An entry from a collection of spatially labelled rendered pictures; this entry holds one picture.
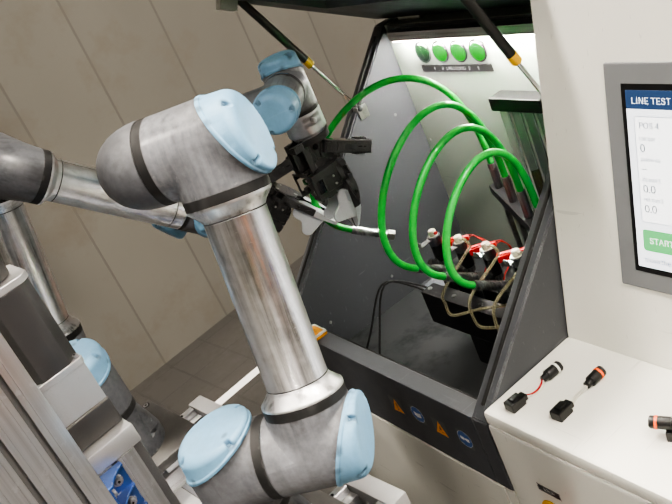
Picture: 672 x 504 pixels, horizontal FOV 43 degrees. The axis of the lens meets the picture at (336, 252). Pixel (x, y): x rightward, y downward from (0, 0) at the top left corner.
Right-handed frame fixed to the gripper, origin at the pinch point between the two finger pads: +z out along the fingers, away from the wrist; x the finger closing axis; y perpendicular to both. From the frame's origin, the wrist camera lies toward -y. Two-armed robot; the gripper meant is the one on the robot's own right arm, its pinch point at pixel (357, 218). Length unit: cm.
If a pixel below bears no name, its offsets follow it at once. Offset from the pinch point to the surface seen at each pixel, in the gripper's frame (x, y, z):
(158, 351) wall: -243, 1, 115
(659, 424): 66, 4, 21
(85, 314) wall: -241, 21, 78
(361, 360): -1.3, 11.5, 27.6
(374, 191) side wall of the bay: -29.3, -22.5, 11.1
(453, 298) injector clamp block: 6.2, -9.8, 24.6
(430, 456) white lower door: 12, 12, 47
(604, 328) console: 46, -11, 21
